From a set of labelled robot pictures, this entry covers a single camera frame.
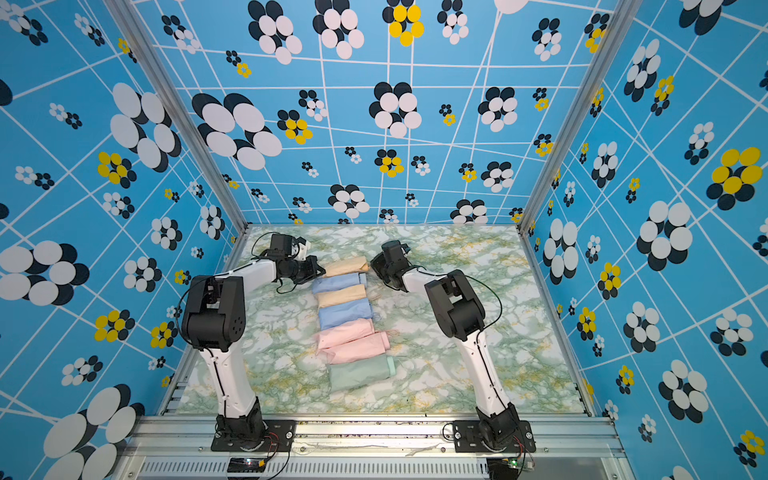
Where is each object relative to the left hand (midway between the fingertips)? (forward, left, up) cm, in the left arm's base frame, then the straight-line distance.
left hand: (328, 268), depth 101 cm
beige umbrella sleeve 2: (-10, -1, -3) cm, 11 cm away
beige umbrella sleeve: (+1, -6, 0) cm, 6 cm away
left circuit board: (-55, +14, -8) cm, 57 cm away
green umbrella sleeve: (-35, -11, -2) cm, 37 cm away
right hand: (+6, -15, -3) cm, 16 cm away
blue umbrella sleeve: (-6, +1, -1) cm, 6 cm away
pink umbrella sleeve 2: (-26, -16, -3) cm, 31 cm away
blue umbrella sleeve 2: (-15, -12, -1) cm, 20 cm away
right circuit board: (-55, -49, -6) cm, 74 cm away
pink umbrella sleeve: (-25, -3, -1) cm, 25 cm away
